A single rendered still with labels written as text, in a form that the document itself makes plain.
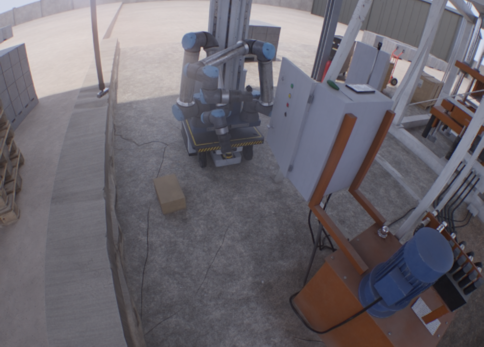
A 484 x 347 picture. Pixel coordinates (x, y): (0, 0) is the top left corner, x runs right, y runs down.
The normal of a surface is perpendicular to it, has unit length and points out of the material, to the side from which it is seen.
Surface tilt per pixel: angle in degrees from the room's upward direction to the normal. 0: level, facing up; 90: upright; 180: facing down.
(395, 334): 0
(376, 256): 0
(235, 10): 90
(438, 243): 0
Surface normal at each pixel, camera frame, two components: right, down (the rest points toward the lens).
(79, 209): 0.11, -0.76
